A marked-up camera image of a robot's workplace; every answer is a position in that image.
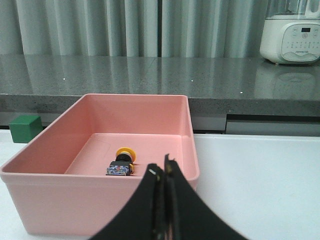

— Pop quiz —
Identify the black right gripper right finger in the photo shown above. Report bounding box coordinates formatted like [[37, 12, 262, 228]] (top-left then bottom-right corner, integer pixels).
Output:
[[164, 154, 246, 240]]

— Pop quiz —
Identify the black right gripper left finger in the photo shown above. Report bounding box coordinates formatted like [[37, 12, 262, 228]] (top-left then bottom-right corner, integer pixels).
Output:
[[91, 163, 164, 240]]

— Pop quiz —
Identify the pink plastic bin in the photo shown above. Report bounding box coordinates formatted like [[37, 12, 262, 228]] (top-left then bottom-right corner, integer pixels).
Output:
[[0, 94, 200, 236]]

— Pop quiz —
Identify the grey stone counter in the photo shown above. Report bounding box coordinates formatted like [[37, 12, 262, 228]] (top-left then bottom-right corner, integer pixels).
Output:
[[0, 54, 320, 137]]

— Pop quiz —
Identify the green cube near bin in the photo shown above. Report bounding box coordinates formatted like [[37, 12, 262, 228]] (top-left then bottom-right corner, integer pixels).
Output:
[[8, 115, 43, 144]]

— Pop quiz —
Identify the white blender appliance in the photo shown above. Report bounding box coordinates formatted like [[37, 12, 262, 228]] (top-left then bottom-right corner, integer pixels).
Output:
[[259, 0, 320, 65]]

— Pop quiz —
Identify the grey curtain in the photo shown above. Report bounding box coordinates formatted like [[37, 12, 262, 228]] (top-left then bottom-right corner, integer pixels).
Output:
[[0, 0, 268, 58]]

